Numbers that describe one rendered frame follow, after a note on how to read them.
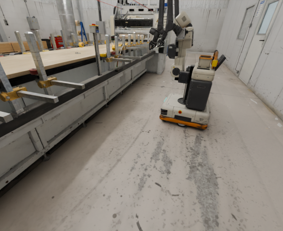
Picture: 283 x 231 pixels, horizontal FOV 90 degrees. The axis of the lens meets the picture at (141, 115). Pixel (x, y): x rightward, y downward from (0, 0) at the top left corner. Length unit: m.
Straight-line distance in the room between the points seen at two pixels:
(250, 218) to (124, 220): 0.93
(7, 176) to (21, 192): 0.18
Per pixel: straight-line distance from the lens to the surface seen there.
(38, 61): 1.27
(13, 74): 1.36
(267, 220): 1.60
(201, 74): 1.86
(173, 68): 2.04
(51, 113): 1.40
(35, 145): 1.67
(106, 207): 1.33
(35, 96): 1.06
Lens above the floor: 1.17
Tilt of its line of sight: 31 degrees down
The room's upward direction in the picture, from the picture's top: 2 degrees clockwise
